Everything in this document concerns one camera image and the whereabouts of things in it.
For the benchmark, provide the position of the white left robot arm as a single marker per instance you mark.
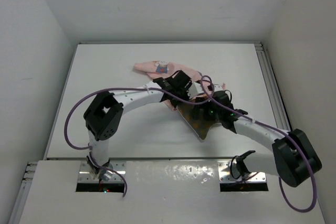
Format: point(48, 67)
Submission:
point(104, 113)

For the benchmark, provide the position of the white front cover panel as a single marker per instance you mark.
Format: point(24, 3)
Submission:
point(158, 192)

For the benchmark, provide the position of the pink cartoon pillowcase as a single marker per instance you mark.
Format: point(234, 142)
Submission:
point(157, 69)

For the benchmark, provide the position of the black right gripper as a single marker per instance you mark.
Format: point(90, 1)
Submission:
point(199, 111)

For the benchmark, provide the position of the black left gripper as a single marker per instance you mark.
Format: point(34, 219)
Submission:
point(186, 97)

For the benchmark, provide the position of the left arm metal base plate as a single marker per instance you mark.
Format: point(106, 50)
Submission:
point(86, 174)

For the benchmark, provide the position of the aluminium table edge rail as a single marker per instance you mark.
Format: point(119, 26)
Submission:
point(277, 104)

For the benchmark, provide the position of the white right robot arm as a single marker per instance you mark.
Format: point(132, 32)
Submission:
point(293, 157)

